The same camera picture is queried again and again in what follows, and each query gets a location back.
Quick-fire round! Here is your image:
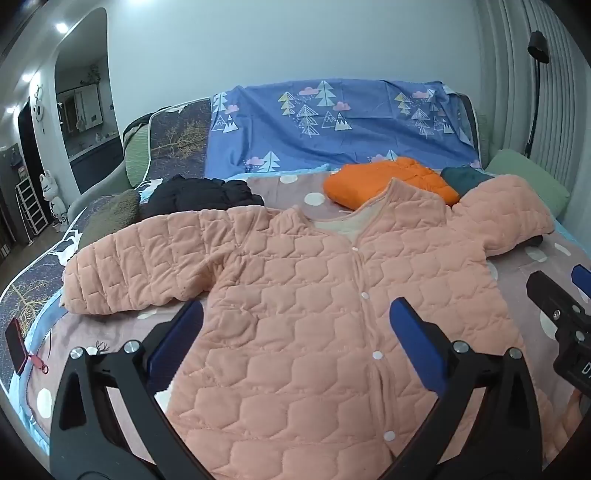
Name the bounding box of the dark blue cabinet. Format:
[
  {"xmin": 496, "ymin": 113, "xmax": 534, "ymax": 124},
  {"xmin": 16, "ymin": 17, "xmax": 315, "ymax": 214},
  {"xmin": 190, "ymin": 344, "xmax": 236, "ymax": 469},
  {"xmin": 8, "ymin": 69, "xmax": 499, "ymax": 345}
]
[{"xmin": 69, "ymin": 138, "xmax": 123, "ymax": 192}]

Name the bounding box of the black floor lamp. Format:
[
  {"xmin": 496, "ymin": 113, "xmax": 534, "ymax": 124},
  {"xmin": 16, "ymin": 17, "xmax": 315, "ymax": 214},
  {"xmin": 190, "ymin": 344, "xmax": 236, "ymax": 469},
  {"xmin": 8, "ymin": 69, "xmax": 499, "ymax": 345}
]
[{"xmin": 522, "ymin": 30, "xmax": 550, "ymax": 160}]

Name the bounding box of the olive fleece cloth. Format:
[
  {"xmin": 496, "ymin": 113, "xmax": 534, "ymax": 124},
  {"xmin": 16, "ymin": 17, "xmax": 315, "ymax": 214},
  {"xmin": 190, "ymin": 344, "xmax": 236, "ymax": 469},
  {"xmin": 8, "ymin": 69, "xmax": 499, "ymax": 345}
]
[{"xmin": 79, "ymin": 189, "xmax": 141, "ymax": 247}]

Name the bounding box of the green quilted cushion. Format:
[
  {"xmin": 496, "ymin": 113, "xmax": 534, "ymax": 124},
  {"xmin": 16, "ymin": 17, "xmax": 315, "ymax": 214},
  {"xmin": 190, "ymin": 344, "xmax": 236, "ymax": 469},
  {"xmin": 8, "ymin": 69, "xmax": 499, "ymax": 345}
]
[{"xmin": 122, "ymin": 111, "xmax": 153, "ymax": 188}]

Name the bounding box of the blue tree-print sheet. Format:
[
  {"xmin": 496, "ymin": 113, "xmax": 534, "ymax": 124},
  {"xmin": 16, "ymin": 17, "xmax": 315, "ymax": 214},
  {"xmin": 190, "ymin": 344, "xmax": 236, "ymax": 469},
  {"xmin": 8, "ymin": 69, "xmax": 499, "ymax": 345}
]
[{"xmin": 204, "ymin": 79, "xmax": 483, "ymax": 178}]

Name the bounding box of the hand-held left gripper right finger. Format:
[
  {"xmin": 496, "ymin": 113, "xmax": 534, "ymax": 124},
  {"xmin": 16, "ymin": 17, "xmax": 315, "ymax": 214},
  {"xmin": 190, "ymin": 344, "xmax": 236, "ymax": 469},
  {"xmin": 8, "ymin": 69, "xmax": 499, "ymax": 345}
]
[{"xmin": 389, "ymin": 296, "xmax": 543, "ymax": 480}]

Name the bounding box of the teal garment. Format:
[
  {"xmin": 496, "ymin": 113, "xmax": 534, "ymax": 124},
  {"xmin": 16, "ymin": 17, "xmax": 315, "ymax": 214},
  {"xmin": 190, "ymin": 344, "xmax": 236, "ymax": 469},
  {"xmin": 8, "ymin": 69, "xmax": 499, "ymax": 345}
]
[{"xmin": 441, "ymin": 166, "xmax": 495, "ymax": 197}]

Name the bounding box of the orange puffer jacket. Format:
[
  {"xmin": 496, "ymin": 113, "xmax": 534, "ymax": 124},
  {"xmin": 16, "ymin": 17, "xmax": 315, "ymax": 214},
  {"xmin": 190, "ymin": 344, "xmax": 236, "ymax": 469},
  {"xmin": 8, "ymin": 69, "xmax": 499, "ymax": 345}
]
[{"xmin": 323, "ymin": 157, "xmax": 461, "ymax": 210}]

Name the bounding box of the dark tree-print quilt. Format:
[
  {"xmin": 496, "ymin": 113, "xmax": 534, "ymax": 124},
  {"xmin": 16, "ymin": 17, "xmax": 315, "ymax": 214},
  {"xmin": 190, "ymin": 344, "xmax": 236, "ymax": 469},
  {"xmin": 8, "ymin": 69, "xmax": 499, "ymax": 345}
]
[{"xmin": 0, "ymin": 99, "xmax": 213, "ymax": 402}]

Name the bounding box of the white pleated curtain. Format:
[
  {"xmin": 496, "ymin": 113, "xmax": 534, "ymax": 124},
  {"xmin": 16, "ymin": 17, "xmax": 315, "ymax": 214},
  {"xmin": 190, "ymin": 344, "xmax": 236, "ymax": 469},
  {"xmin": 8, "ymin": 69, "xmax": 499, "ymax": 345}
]
[{"xmin": 480, "ymin": 0, "xmax": 591, "ymax": 185}]

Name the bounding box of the red phone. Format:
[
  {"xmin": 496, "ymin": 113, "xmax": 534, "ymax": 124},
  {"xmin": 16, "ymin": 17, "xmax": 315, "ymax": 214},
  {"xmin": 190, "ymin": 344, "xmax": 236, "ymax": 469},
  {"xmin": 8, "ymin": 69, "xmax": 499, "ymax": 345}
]
[{"xmin": 4, "ymin": 318, "xmax": 29, "ymax": 374}]

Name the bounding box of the white cat figurine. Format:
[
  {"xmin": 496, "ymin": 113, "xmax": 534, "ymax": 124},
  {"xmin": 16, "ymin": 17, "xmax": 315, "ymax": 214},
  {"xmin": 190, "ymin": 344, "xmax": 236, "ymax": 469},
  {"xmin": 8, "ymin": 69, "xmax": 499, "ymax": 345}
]
[{"xmin": 39, "ymin": 170, "xmax": 70, "ymax": 229}]

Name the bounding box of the pink quilted jacket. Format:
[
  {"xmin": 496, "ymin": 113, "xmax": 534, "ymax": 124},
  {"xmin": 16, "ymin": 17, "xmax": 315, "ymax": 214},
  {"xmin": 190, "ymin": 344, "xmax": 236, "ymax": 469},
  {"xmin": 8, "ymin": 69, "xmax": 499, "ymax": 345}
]
[{"xmin": 61, "ymin": 176, "xmax": 561, "ymax": 480}]

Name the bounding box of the white rack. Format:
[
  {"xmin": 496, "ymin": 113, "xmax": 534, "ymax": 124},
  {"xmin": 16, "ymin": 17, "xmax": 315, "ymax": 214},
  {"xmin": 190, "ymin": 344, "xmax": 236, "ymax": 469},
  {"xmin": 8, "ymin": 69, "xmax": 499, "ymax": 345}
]
[{"xmin": 15, "ymin": 178, "xmax": 49, "ymax": 241}]

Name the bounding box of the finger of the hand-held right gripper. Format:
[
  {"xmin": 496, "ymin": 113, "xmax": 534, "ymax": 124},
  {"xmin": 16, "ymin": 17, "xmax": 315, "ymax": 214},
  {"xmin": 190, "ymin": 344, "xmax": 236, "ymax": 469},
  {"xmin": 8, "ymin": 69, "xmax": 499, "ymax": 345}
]
[
  {"xmin": 526, "ymin": 271, "xmax": 591, "ymax": 330},
  {"xmin": 571, "ymin": 265, "xmax": 591, "ymax": 294}
]

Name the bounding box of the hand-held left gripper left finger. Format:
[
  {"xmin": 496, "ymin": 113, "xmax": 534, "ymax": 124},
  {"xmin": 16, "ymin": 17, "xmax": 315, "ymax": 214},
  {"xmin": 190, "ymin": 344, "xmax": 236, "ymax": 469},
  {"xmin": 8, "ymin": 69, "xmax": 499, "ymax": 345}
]
[{"xmin": 50, "ymin": 300, "xmax": 206, "ymax": 480}]

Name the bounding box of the green pillow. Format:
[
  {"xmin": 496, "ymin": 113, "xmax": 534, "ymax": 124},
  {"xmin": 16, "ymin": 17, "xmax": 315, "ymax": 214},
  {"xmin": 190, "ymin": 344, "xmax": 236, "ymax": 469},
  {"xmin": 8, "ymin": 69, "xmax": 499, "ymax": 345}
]
[{"xmin": 485, "ymin": 148, "xmax": 571, "ymax": 215}]

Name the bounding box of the black puffer jacket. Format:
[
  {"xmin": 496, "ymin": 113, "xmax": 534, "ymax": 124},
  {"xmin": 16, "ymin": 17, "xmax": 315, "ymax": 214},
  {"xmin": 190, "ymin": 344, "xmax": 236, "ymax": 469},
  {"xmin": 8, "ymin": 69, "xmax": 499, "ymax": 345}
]
[{"xmin": 141, "ymin": 174, "xmax": 265, "ymax": 220}]

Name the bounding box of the dotted mauve blanket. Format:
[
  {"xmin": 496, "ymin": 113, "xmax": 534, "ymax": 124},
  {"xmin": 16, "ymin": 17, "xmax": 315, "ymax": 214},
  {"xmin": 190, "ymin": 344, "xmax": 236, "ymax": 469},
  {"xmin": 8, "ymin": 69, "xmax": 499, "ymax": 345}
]
[{"xmin": 28, "ymin": 168, "xmax": 591, "ymax": 444}]

